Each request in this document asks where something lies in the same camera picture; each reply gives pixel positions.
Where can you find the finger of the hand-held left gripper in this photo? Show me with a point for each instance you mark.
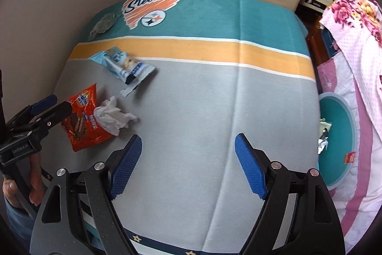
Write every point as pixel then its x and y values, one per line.
pixel 55 114
pixel 44 101

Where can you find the crumpled white tissue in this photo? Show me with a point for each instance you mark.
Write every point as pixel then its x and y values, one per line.
pixel 112 116

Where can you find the light blue snack wrapper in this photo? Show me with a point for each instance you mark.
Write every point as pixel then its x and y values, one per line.
pixel 119 62

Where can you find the crumpled green wrapper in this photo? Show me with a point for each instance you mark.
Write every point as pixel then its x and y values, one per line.
pixel 104 25

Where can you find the pale green wrapper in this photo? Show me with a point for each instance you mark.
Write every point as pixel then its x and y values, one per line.
pixel 326 127

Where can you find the person's left hand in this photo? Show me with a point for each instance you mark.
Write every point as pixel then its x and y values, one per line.
pixel 37 183

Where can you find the pink floral quilt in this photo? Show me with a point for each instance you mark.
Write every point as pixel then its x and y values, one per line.
pixel 358 43

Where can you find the silver foil wrapper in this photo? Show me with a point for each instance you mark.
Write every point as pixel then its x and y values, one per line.
pixel 323 146

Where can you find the orange snack packet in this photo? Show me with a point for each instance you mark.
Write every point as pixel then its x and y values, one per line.
pixel 85 129

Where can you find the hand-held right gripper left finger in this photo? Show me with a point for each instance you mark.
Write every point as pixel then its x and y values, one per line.
pixel 126 166

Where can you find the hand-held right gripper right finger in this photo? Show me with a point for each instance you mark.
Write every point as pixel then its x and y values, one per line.
pixel 250 166

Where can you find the person's left forearm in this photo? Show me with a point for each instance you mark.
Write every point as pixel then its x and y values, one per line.
pixel 18 222

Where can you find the teal plastic bin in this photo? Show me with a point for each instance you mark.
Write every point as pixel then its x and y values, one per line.
pixel 337 129

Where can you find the teal and grey printed blanket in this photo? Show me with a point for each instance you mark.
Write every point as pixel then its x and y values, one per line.
pixel 209 93

